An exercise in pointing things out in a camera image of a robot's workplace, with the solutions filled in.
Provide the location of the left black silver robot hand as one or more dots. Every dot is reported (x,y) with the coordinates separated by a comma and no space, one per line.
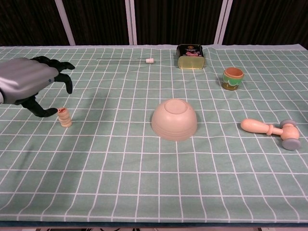
(24,77)

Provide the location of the round wooden chess piece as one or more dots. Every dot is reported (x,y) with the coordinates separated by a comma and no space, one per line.
(64,118)
(63,114)
(65,121)
(62,110)
(66,124)

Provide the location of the green white checked tablecloth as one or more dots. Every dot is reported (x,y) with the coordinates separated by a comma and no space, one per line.
(144,173)

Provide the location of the beige upturned bowl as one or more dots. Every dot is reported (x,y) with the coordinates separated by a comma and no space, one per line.
(174,122)

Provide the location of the black yellow tin can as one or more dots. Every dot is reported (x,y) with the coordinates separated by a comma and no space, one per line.
(192,61)

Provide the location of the orange green toy cup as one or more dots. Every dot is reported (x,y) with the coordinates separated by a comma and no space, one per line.
(232,80)

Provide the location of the wooden toy hammer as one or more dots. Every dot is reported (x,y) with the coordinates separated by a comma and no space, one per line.
(288,133)

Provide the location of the white partition frame post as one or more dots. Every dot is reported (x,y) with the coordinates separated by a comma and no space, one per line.
(65,21)
(223,21)
(131,21)

